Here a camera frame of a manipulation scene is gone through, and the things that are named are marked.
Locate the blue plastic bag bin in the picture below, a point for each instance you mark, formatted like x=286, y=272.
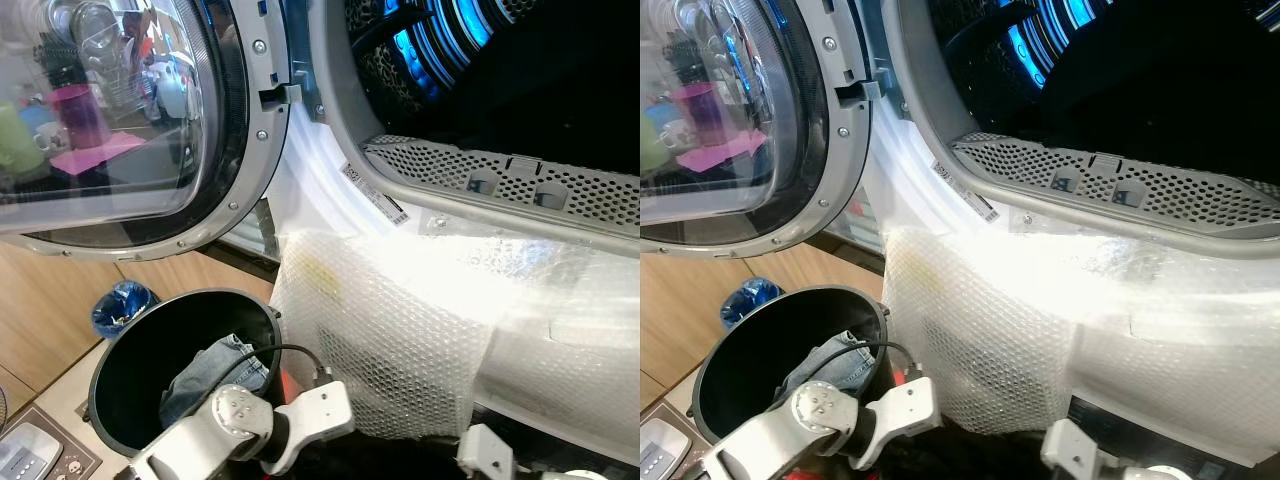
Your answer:
x=122, y=308
x=750, y=300

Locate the white barcode label sticker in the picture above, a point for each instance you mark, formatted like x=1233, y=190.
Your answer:
x=375, y=193
x=965, y=190

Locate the blue denim jeans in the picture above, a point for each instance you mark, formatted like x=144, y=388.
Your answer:
x=205, y=375
x=830, y=365

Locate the grey perforated lint filter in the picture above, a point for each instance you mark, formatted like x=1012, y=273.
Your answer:
x=520, y=185
x=1110, y=180

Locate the white washing machine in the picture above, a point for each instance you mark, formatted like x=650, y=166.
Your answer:
x=905, y=190
x=320, y=200

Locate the white button panel device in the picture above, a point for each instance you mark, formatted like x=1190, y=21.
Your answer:
x=662, y=450
x=25, y=455

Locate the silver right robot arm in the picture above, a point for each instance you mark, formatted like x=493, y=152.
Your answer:
x=1150, y=472
x=570, y=476

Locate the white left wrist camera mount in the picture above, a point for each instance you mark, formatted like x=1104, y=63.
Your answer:
x=318, y=410
x=905, y=410

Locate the brown patterned mat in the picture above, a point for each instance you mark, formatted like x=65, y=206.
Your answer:
x=75, y=462
x=697, y=445

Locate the black round laundry bucket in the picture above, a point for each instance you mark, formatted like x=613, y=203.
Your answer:
x=750, y=350
x=140, y=350

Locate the round glass washer door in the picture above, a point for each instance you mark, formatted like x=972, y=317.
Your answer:
x=120, y=120
x=720, y=130

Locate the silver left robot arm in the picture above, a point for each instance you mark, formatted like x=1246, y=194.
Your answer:
x=800, y=430
x=215, y=425

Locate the clear bubble wrap sheet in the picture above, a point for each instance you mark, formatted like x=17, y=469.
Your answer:
x=400, y=330
x=1000, y=330

